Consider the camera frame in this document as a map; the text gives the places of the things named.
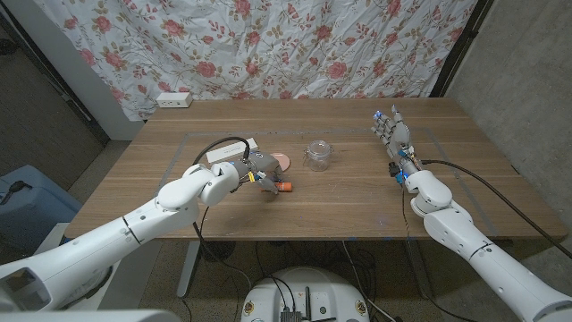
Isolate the grey floor cable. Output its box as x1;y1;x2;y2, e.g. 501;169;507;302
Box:
341;241;397;322

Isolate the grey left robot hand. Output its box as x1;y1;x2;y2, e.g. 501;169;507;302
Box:
232;150;283;196

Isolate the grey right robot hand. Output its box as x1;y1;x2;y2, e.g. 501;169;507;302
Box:
370;105;424;178

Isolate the clear glass jar cup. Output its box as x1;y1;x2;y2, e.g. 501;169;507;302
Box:
303;140;334;173

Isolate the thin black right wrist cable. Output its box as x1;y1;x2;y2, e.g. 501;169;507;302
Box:
400;181;412;239

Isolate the flat white rectangular box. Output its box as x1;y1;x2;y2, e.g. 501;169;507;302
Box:
206;137;259;165

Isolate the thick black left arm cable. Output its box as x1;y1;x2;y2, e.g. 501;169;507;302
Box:
191;136;254;292

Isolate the floral backdrop cloth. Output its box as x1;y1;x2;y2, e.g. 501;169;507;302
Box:
33;0;479;122

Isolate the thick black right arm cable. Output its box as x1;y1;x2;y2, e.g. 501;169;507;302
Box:
422;159;572;262

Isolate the white robot torso base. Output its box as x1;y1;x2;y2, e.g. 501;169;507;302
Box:
240;267;371;322

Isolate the white robot head rim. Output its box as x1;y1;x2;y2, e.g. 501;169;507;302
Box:
0;308;182;322

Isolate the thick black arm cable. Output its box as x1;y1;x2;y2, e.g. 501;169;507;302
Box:
422;159;572;262
191;136;254;292

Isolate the black backdrop post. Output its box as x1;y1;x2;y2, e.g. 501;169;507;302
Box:
429;0;495;98

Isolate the black round floor fan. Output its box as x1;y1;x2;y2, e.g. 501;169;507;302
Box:
198;240;237;264

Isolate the white power strip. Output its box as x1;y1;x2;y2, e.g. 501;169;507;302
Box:
156;91;194;109

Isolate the blue plastic bin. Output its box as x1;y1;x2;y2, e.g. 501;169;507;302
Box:
0;164;84;260

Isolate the metal table leg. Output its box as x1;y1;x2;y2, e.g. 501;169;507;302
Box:
176;240;202;300
404;239;434;300

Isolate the round pink jar lid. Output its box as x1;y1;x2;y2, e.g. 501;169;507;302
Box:
270;152;291;174

